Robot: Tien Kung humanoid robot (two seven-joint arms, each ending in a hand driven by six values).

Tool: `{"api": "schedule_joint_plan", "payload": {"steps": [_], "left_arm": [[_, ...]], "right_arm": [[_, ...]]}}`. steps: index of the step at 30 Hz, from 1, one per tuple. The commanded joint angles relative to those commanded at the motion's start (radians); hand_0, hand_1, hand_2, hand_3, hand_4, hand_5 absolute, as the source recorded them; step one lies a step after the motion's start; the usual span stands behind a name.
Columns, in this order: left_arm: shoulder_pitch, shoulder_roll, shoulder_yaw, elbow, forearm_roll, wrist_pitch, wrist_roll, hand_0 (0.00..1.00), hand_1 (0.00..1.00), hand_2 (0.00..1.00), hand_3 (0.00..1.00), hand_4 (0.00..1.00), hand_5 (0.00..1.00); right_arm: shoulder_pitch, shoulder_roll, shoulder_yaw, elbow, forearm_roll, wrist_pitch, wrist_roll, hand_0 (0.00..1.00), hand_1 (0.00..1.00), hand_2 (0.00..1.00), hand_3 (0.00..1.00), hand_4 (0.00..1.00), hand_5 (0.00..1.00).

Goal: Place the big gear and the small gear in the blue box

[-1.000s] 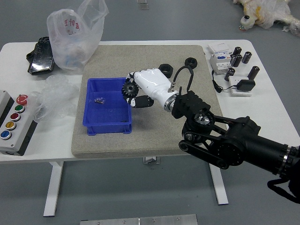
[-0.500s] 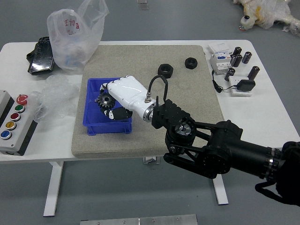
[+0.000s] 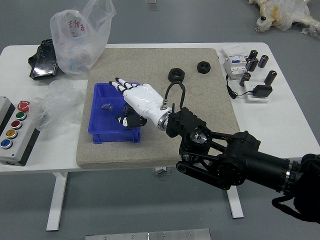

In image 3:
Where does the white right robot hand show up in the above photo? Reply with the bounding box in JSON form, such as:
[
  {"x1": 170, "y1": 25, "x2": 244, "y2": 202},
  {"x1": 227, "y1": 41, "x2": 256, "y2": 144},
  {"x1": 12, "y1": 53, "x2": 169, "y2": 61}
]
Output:
[{"x1": 108, "y1": 77, "x2": 173, "y2": 129}]

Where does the black steel gear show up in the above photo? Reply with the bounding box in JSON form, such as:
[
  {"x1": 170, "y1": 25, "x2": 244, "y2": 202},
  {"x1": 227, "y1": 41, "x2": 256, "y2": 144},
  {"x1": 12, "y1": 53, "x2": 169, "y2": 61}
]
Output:
[{"x1": 121, "y1": 104, "x2": 133, "y2": 117}]

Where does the big black nut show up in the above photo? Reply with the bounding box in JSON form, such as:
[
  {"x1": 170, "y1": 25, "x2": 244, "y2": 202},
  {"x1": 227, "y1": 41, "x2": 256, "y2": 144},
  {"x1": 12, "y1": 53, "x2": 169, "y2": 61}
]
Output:
[{"x1": 168, "y1": 67, "x2": 186, "y2": 82}]

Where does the blue plastic box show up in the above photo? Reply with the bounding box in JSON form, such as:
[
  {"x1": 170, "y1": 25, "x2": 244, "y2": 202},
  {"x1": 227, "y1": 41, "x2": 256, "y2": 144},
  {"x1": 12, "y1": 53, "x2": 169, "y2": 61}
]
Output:
[{"x1": 86, "y1": 81, "x2": 142, "y2": 145}]

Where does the small black nut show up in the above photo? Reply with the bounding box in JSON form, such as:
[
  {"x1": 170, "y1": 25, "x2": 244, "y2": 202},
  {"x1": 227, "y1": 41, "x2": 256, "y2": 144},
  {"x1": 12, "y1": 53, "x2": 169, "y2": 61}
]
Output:
[{"x1": 196, "y1": 60, "x2": 212, "y2": 74}]

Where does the grey push-button control box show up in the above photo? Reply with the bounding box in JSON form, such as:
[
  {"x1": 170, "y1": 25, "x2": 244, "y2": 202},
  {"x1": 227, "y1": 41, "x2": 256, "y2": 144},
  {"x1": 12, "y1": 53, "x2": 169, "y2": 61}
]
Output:
[{"x1": 0, "y1": 96, "x2": 41, "y2": 167}]

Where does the grey-brown mat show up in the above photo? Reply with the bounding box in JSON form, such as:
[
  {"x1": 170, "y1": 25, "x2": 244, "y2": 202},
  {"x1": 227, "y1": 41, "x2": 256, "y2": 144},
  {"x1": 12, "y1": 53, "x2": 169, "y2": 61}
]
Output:
[{"x1": 75, "y1": 47, "x2": 240, "y2": 169}]

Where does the clear crumpled plastic bag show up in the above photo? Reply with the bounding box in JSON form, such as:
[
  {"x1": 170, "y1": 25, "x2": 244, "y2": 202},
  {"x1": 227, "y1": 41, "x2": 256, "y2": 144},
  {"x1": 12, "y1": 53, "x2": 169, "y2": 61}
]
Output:
[{"x1": 32, "y1": 79, "x2": 87, "y2": 131}]

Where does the white plastic bag red print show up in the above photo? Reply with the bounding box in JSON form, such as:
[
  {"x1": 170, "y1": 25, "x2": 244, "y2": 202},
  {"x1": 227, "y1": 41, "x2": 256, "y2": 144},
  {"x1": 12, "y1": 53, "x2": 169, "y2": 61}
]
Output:
[{"x1": 49, "y1": 0, "x2": 117, "y2": 81}]

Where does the small grey metal floor plate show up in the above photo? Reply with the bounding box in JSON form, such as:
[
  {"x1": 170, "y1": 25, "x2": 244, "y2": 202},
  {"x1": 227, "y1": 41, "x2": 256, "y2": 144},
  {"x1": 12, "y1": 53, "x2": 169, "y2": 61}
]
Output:
[{"x1": 146, "y1": 0, "x2": 160, "y2": 11}]

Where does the white circuit breaker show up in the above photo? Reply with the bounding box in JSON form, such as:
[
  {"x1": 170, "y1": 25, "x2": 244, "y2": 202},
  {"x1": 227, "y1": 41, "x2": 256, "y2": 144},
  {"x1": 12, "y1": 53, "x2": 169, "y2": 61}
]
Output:
[{"x1": 221, "y1": 45, "x2": 251, "y2": 81}]

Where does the black plastic tray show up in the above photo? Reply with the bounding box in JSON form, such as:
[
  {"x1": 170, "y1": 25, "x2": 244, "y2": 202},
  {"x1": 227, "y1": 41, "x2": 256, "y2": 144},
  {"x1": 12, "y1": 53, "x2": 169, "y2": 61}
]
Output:
[{"x1": 27, "y1": 38, "x2": 60, "y2": 81}]

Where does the white power socket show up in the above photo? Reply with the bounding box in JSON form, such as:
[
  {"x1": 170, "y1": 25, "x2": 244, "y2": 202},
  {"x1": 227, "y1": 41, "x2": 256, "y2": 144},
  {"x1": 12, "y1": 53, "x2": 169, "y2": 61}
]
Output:
[{"x1": 243, "y1": 80, "x2": 270, "y2": 104}]

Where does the black power adapter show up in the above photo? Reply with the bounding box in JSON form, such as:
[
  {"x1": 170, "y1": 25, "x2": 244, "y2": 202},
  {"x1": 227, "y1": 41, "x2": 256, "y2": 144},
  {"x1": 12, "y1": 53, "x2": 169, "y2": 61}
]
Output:
[{"x1": 251, "y1": 84, "x2": 273, "y2": 99}]

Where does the white table leg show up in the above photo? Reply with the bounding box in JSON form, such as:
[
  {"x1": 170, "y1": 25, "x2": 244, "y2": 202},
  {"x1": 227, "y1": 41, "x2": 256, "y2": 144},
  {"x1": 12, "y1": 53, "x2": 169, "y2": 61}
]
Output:
[
  {"x1": 221, "y1": 166, "x2": 245, "y2": 220},
  {"x1": 45, "y1": 172, "x2": 68, "y2": 232}
]

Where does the large grey metal floor plate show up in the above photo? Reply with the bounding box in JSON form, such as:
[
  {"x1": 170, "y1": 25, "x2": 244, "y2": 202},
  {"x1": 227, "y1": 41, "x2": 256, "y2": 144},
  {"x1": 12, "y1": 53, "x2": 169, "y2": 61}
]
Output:
[{"x1": 85, "y1": 228, "x2": 212, "y2": 240}]

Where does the plush toy wrapped in plastic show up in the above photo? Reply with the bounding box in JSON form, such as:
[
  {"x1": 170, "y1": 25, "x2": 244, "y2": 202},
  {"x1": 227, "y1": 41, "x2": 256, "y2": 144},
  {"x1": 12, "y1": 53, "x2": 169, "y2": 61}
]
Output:
[{"x1": 248, "y1": 0, "x2": 320, "y2": 40}]

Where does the metal bracket under table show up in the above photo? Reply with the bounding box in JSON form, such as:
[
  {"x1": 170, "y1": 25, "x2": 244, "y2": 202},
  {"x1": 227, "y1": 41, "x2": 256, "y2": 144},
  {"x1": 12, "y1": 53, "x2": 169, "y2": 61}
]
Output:
[{"x1": 151, "y1": 166, "x2": 172, "y2": 176}]

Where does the black adapter cord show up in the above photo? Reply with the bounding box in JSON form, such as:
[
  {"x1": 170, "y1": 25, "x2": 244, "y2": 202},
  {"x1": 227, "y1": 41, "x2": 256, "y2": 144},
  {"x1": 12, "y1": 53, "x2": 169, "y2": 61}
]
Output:
[{"x1": 225, "y1": 74, "x2": 255, "y2": 100}]

